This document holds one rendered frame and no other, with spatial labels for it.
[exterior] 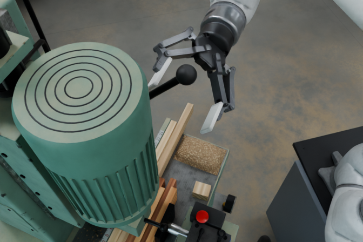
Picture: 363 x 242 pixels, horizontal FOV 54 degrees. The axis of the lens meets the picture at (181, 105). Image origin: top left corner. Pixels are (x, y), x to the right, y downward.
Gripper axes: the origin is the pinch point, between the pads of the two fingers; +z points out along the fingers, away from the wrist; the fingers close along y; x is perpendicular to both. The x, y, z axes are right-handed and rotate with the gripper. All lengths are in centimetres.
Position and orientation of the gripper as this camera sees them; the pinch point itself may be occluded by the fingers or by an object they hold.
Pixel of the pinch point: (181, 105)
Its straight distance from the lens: 66.1
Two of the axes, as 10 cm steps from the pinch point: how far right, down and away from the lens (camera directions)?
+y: -7.3, -6.0, -3.2
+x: 5.6, -2.7, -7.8
